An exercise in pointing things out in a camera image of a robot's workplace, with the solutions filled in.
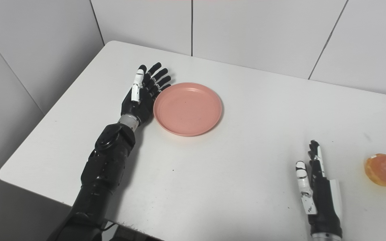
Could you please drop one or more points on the orange cream puff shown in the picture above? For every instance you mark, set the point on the orange cream puff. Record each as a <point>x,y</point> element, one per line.
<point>385,170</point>

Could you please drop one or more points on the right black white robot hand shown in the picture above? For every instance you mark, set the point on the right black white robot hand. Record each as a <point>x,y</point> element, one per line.
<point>323,207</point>

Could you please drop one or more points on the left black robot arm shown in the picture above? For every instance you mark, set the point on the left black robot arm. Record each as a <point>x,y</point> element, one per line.
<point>102,174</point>

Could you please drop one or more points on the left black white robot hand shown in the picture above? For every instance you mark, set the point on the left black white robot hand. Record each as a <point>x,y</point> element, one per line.
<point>136,107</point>

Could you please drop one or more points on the pink round plate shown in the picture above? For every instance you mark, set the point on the pink round plate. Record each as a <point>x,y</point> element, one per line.
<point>188,108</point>

